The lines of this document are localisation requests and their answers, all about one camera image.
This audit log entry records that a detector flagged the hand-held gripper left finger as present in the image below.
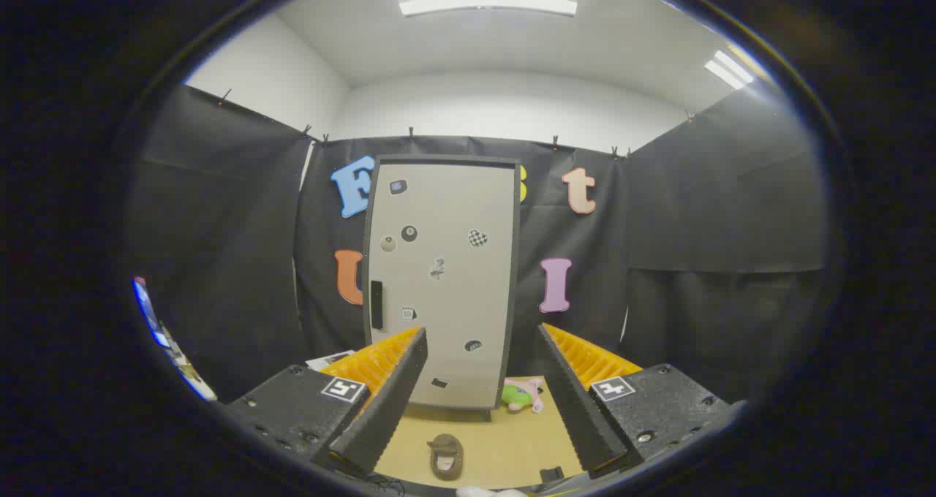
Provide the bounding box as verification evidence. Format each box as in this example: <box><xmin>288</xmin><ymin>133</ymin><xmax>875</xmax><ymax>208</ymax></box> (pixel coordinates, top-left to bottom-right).
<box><xmin>223</xmin><ymin>326</ymin><xmax>429</xmax><ymax>477</ymax></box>

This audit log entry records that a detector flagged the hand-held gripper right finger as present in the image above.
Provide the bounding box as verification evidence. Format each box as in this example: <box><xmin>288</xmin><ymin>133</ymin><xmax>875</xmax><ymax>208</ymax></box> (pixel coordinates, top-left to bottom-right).
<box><xmin>537</xmin><ymin>322</ymin><xmax>748</xmax><ymax>479</ymax></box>

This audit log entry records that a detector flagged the brown fuzzy slipper shoe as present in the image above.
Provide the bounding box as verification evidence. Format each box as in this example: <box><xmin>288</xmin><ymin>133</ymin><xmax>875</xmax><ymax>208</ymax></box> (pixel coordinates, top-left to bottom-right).
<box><xmin>427</xmin><ymin>433</ymin><xmax>464</xmax><ymax>482</ymax></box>

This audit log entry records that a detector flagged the light grey shoe cabinet door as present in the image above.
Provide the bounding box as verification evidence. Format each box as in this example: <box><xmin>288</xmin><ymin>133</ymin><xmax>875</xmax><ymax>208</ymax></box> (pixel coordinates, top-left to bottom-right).
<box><xmin>364</xmin><ymin>162</ymin><xmax>518</xmax><ymax>410</ymax></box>

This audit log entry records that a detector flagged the grey shoe cabinet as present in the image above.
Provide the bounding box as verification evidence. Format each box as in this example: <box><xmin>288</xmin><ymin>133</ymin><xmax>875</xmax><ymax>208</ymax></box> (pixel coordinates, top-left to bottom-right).
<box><xmin>361</xmin><ymin>154</ymin><xmax>522</xmax><ymax>412</ymax></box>

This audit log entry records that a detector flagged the pink and green plush toy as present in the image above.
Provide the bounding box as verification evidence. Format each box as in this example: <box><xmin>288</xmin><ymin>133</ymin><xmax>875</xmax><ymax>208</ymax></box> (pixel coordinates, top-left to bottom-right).
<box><xmin>501</xmin><ymin>377</ymin><xmax>546</xmax><ymax>414</ymax></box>

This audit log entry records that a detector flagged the stack of books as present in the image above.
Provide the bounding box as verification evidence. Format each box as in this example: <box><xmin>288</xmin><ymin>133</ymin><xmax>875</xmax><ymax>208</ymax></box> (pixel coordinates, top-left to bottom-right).
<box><xmin>306</xmin><ymin>350</ymin><xmax>357</xmax><ymax>372</ymax></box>

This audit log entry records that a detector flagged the black backdrop cloth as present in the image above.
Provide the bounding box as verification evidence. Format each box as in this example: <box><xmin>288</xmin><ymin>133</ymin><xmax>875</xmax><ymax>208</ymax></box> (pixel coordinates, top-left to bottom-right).
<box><xmin>124</xmin><ymin>84</ymin><xmax>831</xmax><ymax>403</ymax></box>

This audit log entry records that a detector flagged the pile of assorted colourful items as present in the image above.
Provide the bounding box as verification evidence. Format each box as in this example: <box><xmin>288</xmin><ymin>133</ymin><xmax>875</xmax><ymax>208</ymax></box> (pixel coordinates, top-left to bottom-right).
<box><xmin>132</xmin><ymin>276</ymin><xmax>218</xmax><ymax>403</ymax></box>

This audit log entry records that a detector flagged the small ceiling light panel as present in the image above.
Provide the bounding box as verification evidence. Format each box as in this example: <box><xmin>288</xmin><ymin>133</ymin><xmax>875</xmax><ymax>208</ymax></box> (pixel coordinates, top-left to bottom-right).
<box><xmin>704</xmin><ymin>50</ymin><xmax>755</xmax><ymax>90</ymax></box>

